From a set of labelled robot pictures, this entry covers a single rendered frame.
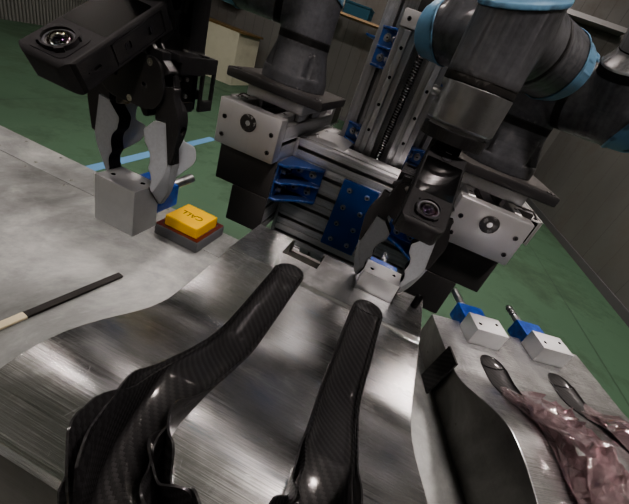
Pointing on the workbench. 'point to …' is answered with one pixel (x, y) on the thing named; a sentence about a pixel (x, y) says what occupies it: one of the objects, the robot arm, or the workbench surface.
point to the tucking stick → (53, 303)
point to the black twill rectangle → (439, 369)
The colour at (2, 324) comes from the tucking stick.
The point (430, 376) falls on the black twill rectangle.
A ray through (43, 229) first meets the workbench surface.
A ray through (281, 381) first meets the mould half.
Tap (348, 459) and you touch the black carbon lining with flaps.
